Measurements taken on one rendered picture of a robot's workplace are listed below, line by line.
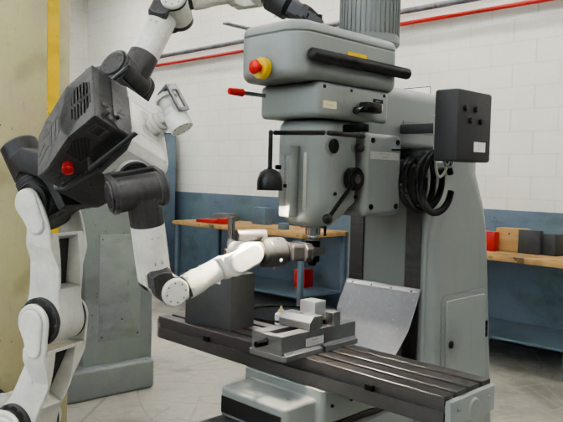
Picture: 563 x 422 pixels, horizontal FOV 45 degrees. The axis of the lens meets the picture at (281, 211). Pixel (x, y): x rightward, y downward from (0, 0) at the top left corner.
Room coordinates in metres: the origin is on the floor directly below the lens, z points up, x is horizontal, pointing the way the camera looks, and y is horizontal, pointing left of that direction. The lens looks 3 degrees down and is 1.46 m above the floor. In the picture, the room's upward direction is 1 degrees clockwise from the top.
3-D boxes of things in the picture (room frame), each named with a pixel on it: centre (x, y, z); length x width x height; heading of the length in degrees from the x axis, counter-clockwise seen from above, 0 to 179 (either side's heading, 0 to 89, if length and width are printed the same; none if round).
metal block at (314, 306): (2.07, -0.10, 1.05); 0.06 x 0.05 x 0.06; 47
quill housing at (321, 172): (2.08, -0.10, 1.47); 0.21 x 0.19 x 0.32; 45
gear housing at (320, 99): (2.11, -0.13, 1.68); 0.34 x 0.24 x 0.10; 135
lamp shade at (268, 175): (1.91, 0.04, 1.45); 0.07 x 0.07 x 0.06
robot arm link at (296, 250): (2.03, -0.02, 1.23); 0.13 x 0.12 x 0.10; 30
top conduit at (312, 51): (2.00, -0.23, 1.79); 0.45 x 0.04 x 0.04; 135
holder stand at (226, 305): (2.35, 0.21, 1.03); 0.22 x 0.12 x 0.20; 51
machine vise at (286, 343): (2.05, -0.08, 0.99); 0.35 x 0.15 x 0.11; 137
